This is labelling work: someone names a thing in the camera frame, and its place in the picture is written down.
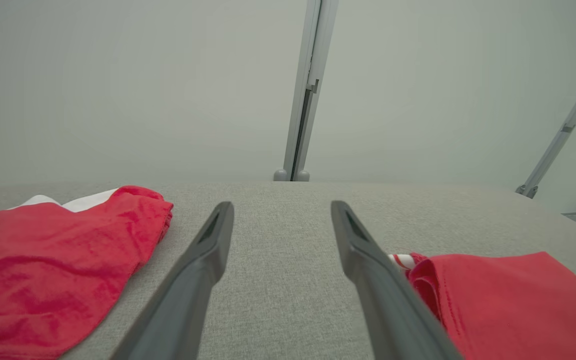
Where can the grey partition post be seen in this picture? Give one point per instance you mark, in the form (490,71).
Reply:
(300,100)

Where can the grey diagonal frame strut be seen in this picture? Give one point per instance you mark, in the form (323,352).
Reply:
(565,131)

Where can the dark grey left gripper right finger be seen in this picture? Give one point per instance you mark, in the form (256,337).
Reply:
(393,310)

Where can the red shirt with striped cuffs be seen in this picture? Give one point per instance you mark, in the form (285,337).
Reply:
(508,305)

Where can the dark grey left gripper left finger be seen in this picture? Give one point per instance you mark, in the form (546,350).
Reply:
(188,295)

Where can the red shorts with white waistband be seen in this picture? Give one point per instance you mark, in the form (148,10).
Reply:
(43,270)

